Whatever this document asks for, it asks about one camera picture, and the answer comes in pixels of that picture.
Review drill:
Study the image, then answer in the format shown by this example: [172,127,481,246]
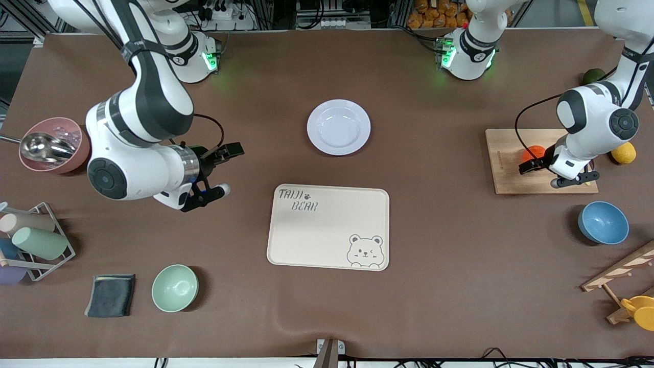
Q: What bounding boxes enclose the bag of orange fruits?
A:
[407,0,473,30]

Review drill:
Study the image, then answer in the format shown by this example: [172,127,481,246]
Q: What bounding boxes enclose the purple cup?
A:
[0,265,27,285]

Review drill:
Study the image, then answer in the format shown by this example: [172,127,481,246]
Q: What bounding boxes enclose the grey wire cup rack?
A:
[0,202,76,282]

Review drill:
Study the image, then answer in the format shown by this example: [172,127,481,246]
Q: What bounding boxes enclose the white round plate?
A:
[307,99,371,156]

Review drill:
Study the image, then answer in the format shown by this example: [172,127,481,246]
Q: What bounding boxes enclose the metal scoop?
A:
[0,132,77,164]

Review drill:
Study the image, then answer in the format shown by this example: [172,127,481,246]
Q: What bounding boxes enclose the beige cup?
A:
[0,212,56,236]

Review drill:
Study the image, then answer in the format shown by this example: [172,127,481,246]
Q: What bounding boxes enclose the aluminium frame post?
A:
[0,0,67,48]

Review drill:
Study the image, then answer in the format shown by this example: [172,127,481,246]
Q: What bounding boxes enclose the yellow lemon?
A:
[611,142,637,165]

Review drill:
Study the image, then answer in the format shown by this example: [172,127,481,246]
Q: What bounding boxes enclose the orange fruit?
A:
[521,145,548,164]

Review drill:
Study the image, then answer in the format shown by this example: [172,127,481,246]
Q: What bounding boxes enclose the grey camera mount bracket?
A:
[313,338,346,368]

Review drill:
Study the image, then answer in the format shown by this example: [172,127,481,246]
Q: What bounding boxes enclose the white power strip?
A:
[197,0,256,31]

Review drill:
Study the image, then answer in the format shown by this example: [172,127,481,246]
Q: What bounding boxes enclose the bamboo cutting board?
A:
[485,128,599,195]

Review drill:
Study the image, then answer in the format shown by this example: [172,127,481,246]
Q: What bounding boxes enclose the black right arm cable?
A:
[192,113,226,150]

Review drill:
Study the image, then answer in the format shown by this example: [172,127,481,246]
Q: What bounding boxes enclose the pink bowl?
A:
[18,117,90,174]

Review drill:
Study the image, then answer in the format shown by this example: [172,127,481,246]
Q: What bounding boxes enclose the blue bowl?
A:
[577,201,630,245]

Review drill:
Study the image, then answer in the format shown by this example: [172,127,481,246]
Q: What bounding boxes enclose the light green bowl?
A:
[151,264,199,313]

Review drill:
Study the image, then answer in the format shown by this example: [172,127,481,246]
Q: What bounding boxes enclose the yellow mug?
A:
[621,295,654,332]

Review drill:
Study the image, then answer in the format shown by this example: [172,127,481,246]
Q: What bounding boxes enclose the dark grey folded cloth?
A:
[84,274,136,318]

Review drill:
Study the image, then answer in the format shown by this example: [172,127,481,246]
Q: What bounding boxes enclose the wooden mug rack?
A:
[581,240,654,325]

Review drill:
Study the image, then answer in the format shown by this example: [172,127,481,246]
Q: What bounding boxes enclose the light green cup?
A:
[12,226,68,260]

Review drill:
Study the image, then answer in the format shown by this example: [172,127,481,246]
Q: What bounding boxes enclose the cream tray with bear print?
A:
[266,183,390,272]

